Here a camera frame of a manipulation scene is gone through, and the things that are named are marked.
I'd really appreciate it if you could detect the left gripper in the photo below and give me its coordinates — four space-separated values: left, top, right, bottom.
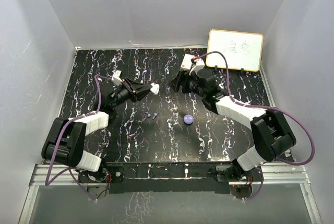
111 78 153 109

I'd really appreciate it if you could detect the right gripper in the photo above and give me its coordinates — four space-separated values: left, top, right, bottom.
168 69 206 98

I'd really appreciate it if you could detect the white earbud charging case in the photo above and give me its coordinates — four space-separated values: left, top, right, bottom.
150 83 160 95

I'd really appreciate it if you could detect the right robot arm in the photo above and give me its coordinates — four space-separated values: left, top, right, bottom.
169 69 296 181

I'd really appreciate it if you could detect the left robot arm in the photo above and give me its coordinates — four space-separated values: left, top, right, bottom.
41 78 159 182

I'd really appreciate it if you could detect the white green box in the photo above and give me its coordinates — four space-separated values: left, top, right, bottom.
180 54 194 71

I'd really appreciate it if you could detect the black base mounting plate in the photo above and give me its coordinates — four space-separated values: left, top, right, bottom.
78 161 264 195

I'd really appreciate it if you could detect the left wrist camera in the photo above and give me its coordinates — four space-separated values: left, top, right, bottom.
112 70 123 86

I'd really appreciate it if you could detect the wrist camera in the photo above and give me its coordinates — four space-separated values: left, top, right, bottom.
112 70 123 86
189 57 205 75

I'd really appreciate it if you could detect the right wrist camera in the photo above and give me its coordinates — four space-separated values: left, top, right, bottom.
189 57 205 75

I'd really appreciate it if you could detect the white whiteboard yellow frame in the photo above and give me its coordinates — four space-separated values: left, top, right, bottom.
206 29 264 72

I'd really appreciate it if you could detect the aluminium frame rail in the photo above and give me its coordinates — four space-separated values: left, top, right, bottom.
19 163 321 223

